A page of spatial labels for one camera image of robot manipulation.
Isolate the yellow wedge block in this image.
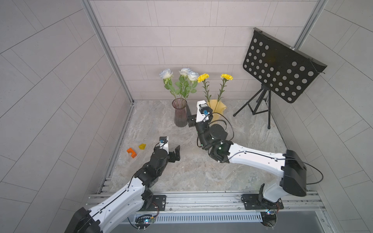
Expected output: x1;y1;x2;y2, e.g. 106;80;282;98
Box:
139;143;146;150

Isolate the purple glass vase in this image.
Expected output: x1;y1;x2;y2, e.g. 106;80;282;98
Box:
172;98;188;128

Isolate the ventilation grille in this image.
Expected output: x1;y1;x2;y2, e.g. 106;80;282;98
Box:
128;213;263;224

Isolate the yellow carnation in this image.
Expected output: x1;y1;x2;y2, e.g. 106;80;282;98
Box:
214;74;233;110
197;73;211;103

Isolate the black perforated music stand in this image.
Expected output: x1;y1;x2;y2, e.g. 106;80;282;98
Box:
242;28;327;115

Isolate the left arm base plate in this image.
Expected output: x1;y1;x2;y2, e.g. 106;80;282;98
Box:
143;195;167;212

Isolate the orange arch block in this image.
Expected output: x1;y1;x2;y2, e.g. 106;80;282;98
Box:
127;148;137;158

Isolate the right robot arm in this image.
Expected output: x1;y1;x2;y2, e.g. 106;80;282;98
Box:
187;114;309;203

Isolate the left circuit board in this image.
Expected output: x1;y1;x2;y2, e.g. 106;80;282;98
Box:
135;214;156;230

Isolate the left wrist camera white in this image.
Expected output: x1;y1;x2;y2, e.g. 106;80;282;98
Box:
159;136;169;154

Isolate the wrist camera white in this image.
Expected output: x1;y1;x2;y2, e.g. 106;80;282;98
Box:
196;101;213;123
159;136;169;154

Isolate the aluminium rail frame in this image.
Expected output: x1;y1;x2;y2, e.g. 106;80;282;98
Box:
81;187;330;216

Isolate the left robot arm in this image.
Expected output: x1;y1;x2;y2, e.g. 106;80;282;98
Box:
65;145;180;233

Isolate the white rose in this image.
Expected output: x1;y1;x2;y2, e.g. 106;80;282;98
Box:
175;68;191;100
182;68;199;99
159;69;177;99

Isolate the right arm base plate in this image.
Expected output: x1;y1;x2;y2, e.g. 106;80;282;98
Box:
241;194;284;210

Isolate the yellow wavy vase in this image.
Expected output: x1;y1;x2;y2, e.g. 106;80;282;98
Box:
207;100;227;121

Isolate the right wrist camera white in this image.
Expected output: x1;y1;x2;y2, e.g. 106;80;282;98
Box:
196;101;213;123

